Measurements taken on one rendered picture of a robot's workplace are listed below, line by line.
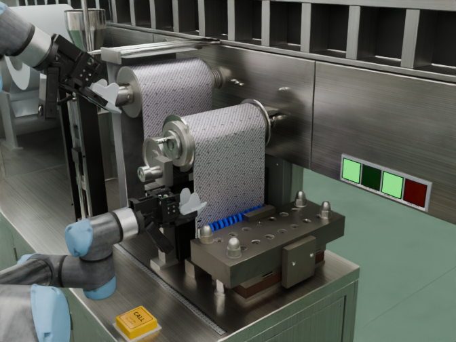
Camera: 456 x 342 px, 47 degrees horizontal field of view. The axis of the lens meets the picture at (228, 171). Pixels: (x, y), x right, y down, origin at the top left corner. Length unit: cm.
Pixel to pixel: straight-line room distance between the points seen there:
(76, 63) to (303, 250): 70
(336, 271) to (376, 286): 163
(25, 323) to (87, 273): 41
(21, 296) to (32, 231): 90
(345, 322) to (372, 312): 133
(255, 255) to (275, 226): 15
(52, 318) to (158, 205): 50
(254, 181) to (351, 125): 31
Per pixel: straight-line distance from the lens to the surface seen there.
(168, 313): 129
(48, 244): 166
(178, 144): 129
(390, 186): 128
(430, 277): 325
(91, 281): 124
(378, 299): 298
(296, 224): 139
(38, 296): 86
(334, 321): 151
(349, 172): 135
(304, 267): 137
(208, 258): 127
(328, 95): 135
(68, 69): 117
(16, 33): 110
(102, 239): 119
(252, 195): 146
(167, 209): 125
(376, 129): 128
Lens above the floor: 167
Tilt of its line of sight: 21 degrees down
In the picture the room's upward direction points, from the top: 1 degrees counter-clockwise
